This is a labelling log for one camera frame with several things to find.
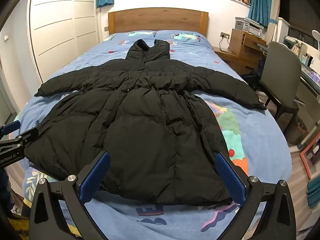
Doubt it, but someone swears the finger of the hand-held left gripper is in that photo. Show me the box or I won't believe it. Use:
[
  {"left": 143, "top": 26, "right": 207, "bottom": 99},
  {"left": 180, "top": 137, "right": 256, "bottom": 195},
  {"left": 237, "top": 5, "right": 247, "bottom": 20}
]
[
  {"left": 0, "top": 120, "right": 21, "bottom": 137},
  {"left": 11, "top": 126, "right": 40, "bottom": 153}
]

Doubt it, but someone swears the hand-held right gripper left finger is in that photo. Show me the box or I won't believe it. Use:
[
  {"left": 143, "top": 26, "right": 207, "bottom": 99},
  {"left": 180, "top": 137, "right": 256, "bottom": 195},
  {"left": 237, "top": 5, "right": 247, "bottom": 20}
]
[{"left": 29, "top": 151, "right": 111, "bottom": 240}]

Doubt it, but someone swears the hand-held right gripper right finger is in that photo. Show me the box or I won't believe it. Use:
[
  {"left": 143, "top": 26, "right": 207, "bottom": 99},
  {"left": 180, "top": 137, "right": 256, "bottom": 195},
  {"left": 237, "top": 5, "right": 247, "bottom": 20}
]
[{"left": 214, "top": 151, "right": 297, "bottom": 240}]

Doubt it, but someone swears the black puffer coat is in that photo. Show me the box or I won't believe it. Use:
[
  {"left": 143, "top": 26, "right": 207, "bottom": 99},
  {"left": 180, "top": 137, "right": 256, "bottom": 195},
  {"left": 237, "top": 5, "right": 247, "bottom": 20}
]
[{"left": 34, "top": 39, "right": 267, "bottom": 205}]

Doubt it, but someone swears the bed with blue duvet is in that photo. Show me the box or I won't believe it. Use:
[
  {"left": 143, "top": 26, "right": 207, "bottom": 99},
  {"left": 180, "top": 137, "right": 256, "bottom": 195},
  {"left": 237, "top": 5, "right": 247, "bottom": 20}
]
[{"left": 15, "top": 29, "right": 293, "bottom": 240}]

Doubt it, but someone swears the dark bag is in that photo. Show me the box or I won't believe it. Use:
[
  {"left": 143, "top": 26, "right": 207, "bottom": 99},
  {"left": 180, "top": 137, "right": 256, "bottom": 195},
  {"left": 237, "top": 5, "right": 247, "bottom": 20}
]
[{"left": 246, "top": 62, "right": 263, "bottom": 90}]

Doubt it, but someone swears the white sliding wardrobe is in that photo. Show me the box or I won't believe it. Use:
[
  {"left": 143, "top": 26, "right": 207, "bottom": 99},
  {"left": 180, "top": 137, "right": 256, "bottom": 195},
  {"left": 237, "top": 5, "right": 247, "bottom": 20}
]
[{"left": 27, "top": 0, "right": 103, "bottom": 85}]

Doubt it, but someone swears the grey desk chair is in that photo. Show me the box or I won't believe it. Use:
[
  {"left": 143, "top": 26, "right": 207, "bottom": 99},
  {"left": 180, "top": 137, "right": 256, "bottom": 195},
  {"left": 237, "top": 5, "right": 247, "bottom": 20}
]
[{"left": 257, "top": 41, "right": 305, "bottom": 145}]

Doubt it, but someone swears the wooden nightstand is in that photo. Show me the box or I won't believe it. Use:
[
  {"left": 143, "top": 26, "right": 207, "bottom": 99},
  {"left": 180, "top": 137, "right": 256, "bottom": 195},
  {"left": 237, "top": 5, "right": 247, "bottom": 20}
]
[{"left": 212, "top": 47, "right": 260, "bottom": 75}]

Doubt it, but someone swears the white study desk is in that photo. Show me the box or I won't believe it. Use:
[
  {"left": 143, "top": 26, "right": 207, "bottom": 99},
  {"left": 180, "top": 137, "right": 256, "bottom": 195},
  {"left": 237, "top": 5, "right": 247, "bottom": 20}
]
[{"left": 285, "top": 35, "right": 320, "bottom": 150}]

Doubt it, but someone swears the wooden drawer cabinet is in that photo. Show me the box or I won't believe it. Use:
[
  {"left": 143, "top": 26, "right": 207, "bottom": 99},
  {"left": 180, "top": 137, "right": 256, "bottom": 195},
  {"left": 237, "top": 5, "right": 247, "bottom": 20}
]
[{"left": 229, "top": 29, "right": 268, "bottom": 60}]

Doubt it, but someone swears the white printer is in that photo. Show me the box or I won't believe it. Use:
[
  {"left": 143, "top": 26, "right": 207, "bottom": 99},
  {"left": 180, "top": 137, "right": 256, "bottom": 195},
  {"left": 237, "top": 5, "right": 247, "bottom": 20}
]
[{"left": 235, "top": 17, "right": 264, "bottom": 36}]

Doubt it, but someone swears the white tall cabinet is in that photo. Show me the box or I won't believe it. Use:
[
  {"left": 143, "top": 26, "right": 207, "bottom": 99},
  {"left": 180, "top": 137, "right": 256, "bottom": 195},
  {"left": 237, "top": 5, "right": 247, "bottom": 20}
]
[{"left": 275, "top": 17, "right": 290, "bottom": 43}]

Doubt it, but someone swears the wooden headboard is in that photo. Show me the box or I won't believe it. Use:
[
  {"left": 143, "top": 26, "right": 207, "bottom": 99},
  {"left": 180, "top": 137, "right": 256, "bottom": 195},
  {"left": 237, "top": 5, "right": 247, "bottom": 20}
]
[{"left": 108, "top": 7, "right": 209, "bottom": 36}]

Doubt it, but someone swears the long teal curtain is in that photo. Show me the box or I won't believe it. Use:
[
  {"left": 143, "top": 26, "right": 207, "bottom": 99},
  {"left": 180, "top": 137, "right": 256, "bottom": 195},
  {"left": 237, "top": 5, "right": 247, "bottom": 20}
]
[{"left": 249, "top": 0, "right": 275, "bottom": 27}]

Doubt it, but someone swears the orange frame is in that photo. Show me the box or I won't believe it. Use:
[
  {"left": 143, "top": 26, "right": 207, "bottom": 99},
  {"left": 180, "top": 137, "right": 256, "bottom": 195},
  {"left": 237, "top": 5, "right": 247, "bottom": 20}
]
[{"left": 300, "top": 135, "right": 320, "bottom": 180}]

